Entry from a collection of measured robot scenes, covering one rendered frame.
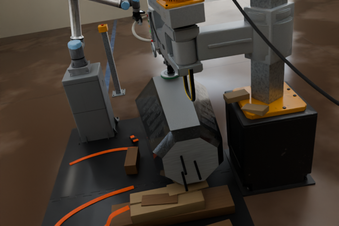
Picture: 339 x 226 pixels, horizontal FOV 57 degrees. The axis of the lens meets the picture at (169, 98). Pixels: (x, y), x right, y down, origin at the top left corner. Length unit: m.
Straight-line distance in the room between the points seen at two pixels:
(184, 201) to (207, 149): 0.49
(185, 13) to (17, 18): 8.23
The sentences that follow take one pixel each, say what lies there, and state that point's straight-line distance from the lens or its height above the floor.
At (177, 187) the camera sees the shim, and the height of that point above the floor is 0.22.
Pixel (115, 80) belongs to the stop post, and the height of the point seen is 0.24.
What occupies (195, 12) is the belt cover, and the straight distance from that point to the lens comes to 2.20.
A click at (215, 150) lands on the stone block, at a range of 2.48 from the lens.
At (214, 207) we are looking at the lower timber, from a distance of 2.73.
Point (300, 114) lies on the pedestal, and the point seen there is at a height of 0.74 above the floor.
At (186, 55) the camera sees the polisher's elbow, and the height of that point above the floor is 1.30.
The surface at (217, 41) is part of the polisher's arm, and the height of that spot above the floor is 1.37.
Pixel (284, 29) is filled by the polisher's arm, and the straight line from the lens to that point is 2.42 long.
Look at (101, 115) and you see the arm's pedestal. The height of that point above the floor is 0.34.
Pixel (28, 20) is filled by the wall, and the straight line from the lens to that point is 10.01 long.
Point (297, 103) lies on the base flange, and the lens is 2.72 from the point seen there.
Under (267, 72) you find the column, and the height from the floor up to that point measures 1.07.
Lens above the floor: 2.16
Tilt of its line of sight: 29 degrees down
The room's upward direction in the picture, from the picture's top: 9 degrees counter-clockwise
